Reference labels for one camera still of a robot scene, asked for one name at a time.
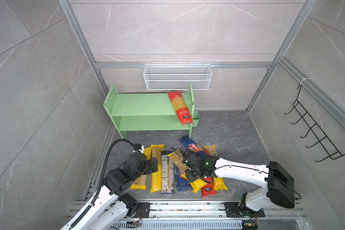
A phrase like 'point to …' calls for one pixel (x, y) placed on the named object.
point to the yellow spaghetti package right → (219, 184)
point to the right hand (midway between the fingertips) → (190, 175)
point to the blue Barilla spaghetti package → (188, 143)
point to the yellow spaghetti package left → (140, 181)
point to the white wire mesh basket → (178, 77)
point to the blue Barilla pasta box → (181, 184)
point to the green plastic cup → (196, 119)
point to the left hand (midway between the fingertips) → (152, 160)
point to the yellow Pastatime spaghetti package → (155, 184)
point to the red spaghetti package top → (183, 111)
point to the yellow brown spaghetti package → (176, 157)
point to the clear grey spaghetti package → (167, 173)
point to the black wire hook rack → (324, 140)
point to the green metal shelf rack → (146, 111)
